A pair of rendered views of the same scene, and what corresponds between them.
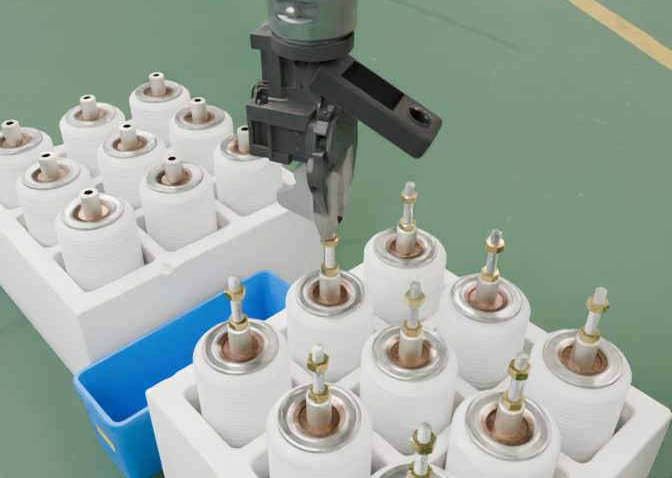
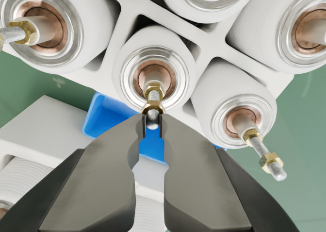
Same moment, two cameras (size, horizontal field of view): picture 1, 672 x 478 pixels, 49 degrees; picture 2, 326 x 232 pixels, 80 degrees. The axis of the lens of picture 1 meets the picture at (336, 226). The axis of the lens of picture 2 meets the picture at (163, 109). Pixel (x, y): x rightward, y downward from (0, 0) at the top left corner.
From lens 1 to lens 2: 65 cm
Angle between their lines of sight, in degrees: 50
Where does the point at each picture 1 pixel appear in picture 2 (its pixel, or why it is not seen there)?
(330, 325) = (193, 64)
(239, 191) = not seen: hidden behind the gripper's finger
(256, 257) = (76, 143)
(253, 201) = (43, 174)
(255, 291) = (97, 129)
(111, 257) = (154, 216)
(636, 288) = not seen: outside the picture
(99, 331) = not seen: hidden behind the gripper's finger
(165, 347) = (158, 149)
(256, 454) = (270, 71)
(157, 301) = (146, 172)
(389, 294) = (102, 28)
